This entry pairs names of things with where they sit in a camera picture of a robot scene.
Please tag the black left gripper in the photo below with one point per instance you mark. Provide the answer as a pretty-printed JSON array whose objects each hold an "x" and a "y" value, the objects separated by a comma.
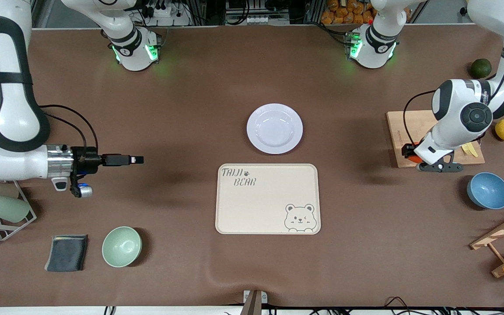
[{"x": 407, "y": 150}]

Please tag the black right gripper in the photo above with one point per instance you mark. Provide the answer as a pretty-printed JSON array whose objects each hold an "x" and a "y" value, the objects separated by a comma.
[{"x": 86, "y": 159}]

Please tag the orange mandarin fruit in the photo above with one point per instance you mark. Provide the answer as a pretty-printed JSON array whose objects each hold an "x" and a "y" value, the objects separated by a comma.
[{"x": 414, "y": 159}]

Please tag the lavender round plate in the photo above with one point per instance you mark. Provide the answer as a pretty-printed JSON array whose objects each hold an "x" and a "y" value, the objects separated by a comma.
[{"x": 274, "y": 129}]

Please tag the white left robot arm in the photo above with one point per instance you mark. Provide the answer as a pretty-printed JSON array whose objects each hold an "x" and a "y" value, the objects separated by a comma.
[{"x": 462, "y": 109}]

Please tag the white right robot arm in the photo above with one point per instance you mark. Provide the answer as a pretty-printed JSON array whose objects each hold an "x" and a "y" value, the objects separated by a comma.
[{"x": 11, "y": 109}]

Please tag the bamboo cutting board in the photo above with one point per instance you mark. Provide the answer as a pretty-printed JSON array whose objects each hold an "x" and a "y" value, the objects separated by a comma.
[{"x": 396, "y": 127}]

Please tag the yellow plastic fork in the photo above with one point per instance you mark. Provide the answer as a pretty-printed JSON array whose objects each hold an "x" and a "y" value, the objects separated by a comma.
[{"x": 467, "y": 149}]

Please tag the yellow plastic knife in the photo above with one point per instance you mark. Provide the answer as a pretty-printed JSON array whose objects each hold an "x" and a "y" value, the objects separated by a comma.
[{"x": 474, "y": 151}]

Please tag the mint green bowl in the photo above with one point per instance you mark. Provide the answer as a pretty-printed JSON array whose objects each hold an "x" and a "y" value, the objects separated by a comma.
[{"x": 121, "y": 246}]

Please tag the blue bowl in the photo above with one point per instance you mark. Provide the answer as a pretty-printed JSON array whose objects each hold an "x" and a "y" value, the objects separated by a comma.
[{"x": 488, "y": 190}]

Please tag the green round fruit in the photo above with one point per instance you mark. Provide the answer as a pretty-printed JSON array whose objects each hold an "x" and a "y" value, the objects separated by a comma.
[{"x": 481, "y": 68}]

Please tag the dark grey folded cloth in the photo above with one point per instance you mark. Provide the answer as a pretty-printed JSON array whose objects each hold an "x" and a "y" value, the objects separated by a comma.
[{"x": 66, "y": 253}]

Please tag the wooden mug rack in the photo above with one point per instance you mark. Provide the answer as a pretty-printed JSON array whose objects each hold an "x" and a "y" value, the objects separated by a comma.
[{"x": 503, "y": 229}]

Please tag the mint green cup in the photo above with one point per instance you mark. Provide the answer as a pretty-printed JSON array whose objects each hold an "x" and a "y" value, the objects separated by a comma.
[{"x": 7, "y": 208}]

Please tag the cream bear print tray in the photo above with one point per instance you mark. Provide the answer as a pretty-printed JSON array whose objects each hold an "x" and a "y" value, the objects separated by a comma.
[{"x": 260, "y": 205}]

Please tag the bag of orange snacks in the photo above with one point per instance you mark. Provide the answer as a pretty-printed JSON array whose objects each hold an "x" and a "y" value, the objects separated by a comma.
[{"x": 346, "y": 12}]

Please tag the white power strip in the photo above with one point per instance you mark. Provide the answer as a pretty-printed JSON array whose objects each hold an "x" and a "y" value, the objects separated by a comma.
[{"x": 164, "y": 12}]

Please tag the metal camera mount clamp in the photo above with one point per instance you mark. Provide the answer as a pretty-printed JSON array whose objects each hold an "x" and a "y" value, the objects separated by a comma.
[{"x": 254, "y": 302}]

